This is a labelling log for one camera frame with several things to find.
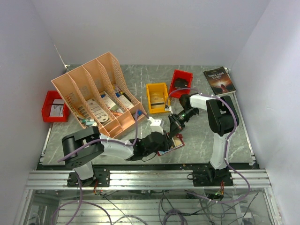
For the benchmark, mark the red card holder wallet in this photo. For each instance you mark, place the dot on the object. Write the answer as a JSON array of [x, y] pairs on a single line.
[[160, 153]]

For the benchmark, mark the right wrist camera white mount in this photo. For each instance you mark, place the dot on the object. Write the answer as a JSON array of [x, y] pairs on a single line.
[[168, 108]]

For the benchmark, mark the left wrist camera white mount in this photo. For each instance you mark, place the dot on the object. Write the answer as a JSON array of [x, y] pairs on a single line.
[[156, 125]]

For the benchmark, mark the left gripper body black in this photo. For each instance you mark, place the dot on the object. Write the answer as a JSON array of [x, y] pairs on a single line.
[[164, 146]]

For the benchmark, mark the aluminium mounting rail frame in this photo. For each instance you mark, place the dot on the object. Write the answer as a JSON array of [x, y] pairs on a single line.
[[144, 180]]

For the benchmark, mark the gold card in bin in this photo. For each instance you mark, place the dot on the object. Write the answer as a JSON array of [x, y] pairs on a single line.
[[157, 100]]

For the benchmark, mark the pink file organizer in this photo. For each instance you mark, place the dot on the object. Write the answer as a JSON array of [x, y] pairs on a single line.
[[97, 90]]

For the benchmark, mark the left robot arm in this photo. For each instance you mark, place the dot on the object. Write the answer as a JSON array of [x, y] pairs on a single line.
[[81, 147]]

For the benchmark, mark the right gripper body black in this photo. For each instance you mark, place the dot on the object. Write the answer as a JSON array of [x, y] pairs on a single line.
[[183, 116]]

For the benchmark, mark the white cards in left bin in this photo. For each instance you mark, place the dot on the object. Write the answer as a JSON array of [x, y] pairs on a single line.
[[57, 108]]

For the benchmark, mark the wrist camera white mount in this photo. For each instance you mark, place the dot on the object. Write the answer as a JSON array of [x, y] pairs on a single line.
[[156, 125], [168, 108]]

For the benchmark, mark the black credit card stack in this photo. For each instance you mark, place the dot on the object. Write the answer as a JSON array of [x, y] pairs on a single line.
[[180, 83]]

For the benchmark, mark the dark paperback book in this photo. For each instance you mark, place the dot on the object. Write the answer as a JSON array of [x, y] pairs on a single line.
[[219, 81]]

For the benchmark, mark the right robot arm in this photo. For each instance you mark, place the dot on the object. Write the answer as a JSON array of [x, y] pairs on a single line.
[[223, 121]]

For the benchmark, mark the yellow plastic bin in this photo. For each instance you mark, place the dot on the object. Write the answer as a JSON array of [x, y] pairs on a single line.
[[156, 87]]

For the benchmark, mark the red bin with cards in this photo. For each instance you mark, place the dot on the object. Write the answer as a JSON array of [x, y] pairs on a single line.
[[176, 93]]

